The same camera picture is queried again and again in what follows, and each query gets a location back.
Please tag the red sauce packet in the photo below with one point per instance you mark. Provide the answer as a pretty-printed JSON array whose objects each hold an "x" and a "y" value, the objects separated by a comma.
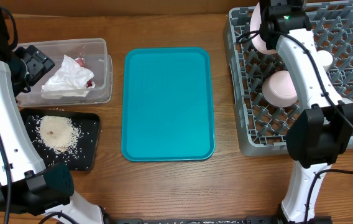
[{"x": 85, "y": 75}]

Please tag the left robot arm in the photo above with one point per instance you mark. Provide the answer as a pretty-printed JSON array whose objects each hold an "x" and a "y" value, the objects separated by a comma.
[{"x": 27, "y": 185}]

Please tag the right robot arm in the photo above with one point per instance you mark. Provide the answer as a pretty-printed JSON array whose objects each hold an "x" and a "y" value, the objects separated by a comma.
[{"x": 325, "y": 124}]

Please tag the black tray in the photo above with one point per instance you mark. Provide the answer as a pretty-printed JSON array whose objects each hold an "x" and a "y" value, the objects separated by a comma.
[{"x": 80, "y": 156}]

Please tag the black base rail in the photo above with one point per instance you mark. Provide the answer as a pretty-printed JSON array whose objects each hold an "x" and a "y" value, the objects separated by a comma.
[{"x": 246, "y": 220}]

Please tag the white paper cup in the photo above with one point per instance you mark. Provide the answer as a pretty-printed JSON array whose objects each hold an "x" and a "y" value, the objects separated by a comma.
[{"x": 326, "y": 59}]

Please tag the grey dish rack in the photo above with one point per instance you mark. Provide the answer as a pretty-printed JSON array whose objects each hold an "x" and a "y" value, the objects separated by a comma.
[{"x": 261, "y": 127}]

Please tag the teal serving tray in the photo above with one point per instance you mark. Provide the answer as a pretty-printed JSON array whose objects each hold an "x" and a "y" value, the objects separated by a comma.
[{"x": 167, "y": 111}]

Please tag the clear plastic bin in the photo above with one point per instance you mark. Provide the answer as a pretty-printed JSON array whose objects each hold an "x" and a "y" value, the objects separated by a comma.
[{"x": 95, "y": 55}]

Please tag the grey small bowl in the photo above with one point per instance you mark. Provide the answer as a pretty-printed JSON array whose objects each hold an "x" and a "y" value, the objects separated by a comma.
[{"x": 347, "y": 101}]

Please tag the pink bowl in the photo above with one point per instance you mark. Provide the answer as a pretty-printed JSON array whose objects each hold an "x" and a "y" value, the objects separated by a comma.
[{"x": 278, "y": 89}]

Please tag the pile of rice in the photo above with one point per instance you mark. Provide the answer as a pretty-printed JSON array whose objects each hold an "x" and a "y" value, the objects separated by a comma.
[{"x": 57, "y": 133}]

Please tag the white napkin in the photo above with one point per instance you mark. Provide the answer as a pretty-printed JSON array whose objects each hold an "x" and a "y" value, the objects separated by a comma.
[{"x": 65, "y": 82}]

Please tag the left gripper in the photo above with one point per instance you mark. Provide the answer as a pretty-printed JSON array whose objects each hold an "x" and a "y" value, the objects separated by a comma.
[{"x": 38, "y": 63}]

